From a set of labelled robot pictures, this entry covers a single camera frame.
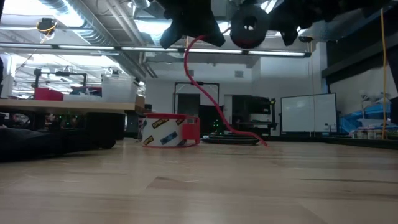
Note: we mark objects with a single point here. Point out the blue tarp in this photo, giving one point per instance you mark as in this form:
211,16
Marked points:
373,113

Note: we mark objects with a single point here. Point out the long ceiling light strip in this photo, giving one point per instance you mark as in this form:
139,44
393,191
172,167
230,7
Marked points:
149,49

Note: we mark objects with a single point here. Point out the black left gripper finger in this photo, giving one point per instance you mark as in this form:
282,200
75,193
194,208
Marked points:
216,37
172,35

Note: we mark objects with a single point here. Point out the black equipment rack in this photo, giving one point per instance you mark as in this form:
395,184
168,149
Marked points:
248,105

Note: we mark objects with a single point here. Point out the whiteboard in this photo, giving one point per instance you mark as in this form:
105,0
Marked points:
308,113

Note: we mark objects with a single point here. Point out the white plastic container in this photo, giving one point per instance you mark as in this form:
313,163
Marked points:
119,90

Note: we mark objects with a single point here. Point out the black C-clamp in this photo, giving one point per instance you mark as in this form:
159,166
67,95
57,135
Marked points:
239,140

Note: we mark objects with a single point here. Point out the black dome camera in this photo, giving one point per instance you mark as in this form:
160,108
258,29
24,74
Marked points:
305,39

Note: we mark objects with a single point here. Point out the black camera gantry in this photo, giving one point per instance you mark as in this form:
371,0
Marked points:
62,73
178,93

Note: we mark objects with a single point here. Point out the red tape dispenser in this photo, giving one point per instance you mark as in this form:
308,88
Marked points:
161,130

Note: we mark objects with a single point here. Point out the red storage box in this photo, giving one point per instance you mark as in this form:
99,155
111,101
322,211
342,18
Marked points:
48,94

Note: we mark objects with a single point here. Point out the grey metal cart wooden top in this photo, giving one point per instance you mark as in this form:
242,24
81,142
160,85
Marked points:
62,106

